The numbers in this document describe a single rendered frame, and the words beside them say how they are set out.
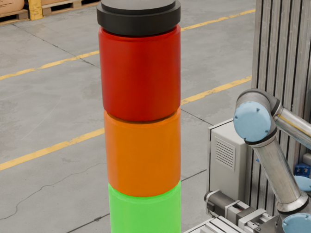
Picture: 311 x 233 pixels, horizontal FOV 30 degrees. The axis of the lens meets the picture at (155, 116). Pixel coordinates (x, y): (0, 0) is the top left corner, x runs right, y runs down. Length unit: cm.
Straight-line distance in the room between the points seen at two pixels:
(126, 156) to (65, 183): 421
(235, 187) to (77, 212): 185
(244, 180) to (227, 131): 23
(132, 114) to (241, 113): 152
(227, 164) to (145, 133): 224
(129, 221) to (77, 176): 425
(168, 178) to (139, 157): 3
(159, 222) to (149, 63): 11
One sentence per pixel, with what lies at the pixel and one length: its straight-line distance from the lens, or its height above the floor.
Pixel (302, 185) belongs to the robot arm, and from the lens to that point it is 218.
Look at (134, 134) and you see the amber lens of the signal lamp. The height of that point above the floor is 226.
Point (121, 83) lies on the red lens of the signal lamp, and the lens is 34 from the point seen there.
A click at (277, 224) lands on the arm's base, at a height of 106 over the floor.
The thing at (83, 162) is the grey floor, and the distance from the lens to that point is 482.
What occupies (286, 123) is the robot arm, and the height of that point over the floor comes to 152.
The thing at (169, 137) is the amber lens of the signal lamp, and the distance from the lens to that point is 36.
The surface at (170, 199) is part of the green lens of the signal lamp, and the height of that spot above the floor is 221.
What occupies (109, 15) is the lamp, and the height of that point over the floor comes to 234.
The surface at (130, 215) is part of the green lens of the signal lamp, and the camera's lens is 39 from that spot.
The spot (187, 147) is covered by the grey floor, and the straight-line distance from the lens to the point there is 498.
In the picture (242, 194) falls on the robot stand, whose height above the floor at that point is 96.
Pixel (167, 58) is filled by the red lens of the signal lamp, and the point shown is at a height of 231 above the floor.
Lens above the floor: 243
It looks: 26 degrees down
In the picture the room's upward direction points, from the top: 1 degrees counter-clockwise
